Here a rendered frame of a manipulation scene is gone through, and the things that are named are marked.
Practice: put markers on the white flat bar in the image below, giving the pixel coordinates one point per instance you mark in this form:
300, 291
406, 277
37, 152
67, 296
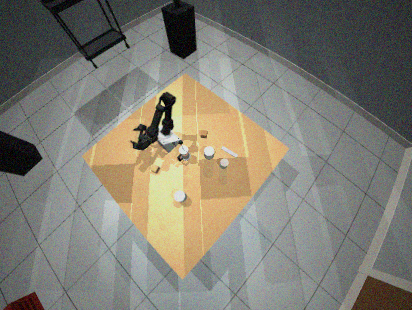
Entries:
229, 151

